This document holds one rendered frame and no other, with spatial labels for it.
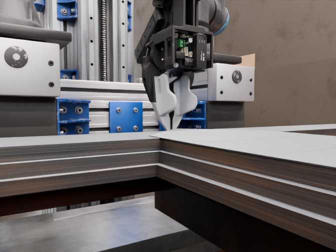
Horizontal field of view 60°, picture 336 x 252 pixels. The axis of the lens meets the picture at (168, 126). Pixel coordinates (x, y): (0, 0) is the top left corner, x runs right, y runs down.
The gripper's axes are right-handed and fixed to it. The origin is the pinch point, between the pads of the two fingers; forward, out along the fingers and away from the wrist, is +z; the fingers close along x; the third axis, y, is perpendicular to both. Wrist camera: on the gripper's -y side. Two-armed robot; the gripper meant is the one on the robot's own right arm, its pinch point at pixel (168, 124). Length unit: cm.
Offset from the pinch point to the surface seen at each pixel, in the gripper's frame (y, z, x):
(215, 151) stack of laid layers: 23.5, 0.9, -9.6
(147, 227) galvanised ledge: -2.6, 17.7, -2.6
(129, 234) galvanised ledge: -1.6, 17.7, -6.3
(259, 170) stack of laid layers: 27.9, 1.6, -9.6
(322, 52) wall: -209, -84, 380
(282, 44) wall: -275, -108, 377
